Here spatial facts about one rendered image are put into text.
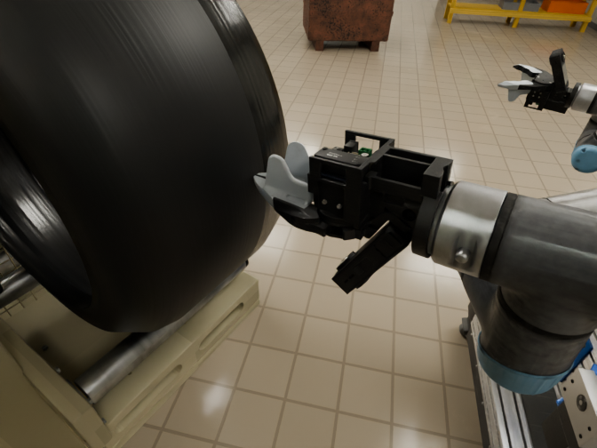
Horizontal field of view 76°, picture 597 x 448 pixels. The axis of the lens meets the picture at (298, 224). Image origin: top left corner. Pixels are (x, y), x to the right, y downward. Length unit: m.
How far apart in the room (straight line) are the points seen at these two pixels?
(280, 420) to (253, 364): 0.25
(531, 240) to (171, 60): 0.33
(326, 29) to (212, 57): 4.99
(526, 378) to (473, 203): 0.17
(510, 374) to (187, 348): 0.49
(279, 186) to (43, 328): 0.62
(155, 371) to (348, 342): 1.16
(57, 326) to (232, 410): 0.86
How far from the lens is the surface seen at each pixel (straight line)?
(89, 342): 0.84
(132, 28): 0.39
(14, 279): 0.84
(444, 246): 0.33
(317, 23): 5.37
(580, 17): 8.21
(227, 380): 1.64
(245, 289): 0.76
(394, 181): 0.34
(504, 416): 1.51
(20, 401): 0.69
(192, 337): 0.71
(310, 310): 1.82
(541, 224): 0.32
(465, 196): 0.33
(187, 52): 0.41
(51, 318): 0.91
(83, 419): 0.60
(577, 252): 0.32
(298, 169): 0.43
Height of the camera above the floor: 1.44
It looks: 40 degrees down
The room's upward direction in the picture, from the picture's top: 2 degrees clockwise
